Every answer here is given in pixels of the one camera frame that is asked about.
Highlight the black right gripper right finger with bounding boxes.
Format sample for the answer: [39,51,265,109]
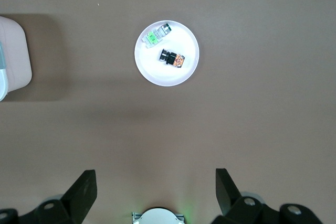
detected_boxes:
[215,168,242,216]

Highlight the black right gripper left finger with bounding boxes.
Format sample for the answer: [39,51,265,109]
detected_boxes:
[61,169,98,224]

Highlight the orange and black switch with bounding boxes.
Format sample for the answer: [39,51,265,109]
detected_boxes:
[158,48,186,69]

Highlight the brown table mat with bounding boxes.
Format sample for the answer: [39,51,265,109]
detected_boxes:
[0,0,336,224]

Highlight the pink round plate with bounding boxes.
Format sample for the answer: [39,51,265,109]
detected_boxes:
[134,20,201,87]

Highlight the white lidded box grey latches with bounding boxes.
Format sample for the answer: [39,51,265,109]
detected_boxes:
[0,15,33,102]

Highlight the green and grey switch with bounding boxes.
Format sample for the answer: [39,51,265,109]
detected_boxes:
[141,23,173,49]

